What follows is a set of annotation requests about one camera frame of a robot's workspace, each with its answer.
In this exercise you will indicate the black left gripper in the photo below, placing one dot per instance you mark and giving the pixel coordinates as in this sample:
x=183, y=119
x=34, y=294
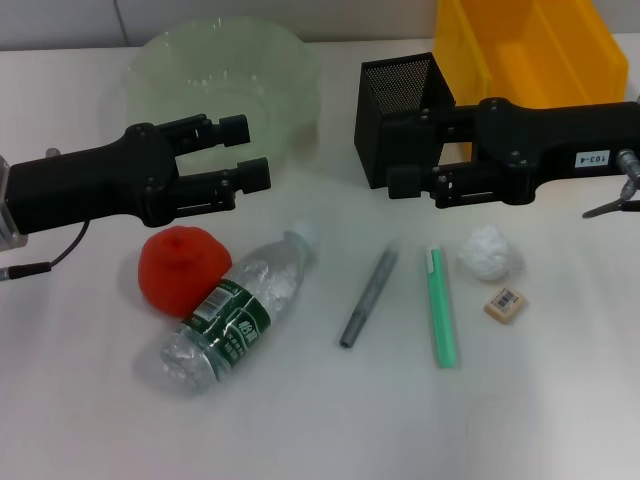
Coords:
x=100, y=180

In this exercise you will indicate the clear green-label water bottle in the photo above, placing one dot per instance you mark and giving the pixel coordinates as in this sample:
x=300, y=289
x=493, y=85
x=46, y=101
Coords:
x=225, y=320

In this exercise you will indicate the yellow plastic bin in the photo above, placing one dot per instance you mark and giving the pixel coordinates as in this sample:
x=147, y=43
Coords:
x=550, y=60

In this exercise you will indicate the beige eraser with barcode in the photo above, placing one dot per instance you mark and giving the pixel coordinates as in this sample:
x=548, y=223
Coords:
x=506, y=305

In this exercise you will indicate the pale green glass fruit bowl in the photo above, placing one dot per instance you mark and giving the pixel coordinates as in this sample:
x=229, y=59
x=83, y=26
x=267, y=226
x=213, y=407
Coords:
x=225, y=65

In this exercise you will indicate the white paper ball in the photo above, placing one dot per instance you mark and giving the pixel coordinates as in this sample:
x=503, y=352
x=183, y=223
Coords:
x=482, y=252

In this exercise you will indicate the red-orange fruit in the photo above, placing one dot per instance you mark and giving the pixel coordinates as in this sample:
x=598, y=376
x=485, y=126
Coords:
x=180, y=270

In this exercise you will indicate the grey pen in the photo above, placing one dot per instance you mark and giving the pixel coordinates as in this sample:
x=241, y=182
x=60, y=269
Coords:
x=367, y=300

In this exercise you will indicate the black mesh pen holder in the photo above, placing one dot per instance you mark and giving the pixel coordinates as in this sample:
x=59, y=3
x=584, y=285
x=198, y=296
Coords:
x=400, y=80

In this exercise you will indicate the green pen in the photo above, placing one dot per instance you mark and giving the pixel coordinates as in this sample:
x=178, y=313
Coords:
x=441, y=310

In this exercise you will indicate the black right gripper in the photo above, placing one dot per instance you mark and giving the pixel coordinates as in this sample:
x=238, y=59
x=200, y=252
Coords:
x=540, y=140

